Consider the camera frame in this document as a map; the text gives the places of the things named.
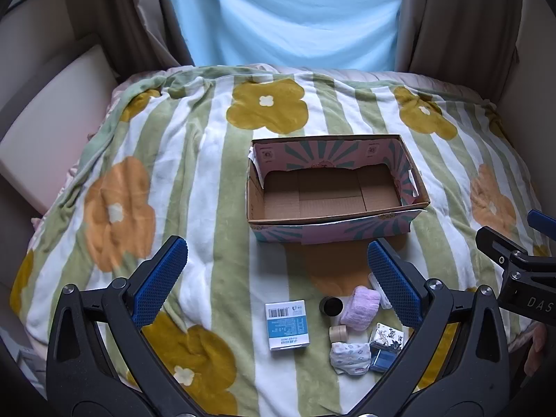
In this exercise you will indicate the small blue packet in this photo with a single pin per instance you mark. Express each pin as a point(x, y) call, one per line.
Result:
point(382, 358)

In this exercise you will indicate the brown curtain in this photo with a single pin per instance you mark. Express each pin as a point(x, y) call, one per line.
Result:
point(456, 17)
point(130, 13)

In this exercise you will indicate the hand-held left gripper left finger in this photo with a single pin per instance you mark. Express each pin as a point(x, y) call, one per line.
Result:
point(160, 284)

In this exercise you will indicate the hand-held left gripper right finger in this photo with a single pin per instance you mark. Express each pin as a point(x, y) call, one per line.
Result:
point(393, 284)

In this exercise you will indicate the blue and white carton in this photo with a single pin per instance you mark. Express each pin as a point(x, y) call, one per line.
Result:
point(286, 323)

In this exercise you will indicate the pink printed cardboard box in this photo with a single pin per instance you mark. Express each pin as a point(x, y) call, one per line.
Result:
point(330, 191)

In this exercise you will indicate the white patterned cloth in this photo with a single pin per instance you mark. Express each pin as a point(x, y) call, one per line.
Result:
point(349, 356)

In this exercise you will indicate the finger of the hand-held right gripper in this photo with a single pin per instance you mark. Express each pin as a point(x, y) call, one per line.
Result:
point(497, 243)
point(543, 221)

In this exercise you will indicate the illustrated card box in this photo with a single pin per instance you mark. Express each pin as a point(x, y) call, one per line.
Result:
point(388, 334)

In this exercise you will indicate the black round jar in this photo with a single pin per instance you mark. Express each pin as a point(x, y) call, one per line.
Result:
point(331, 306)

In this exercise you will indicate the purple rolled towel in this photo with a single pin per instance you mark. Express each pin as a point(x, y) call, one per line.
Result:
point(358, 308)

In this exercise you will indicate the white cushion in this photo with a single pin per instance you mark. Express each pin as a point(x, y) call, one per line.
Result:
point(56, 121)

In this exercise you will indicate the beige round tin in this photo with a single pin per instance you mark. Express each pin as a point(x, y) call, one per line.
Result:
point(338, 332)

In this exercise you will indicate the white plastic case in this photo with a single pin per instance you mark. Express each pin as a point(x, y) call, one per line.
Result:
point(372, 281)

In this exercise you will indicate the light blue window cloth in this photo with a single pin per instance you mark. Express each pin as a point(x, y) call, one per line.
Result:
point(282, 13)

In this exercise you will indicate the striped floral blanket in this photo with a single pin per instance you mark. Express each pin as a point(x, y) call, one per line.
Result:
point(204, 173)

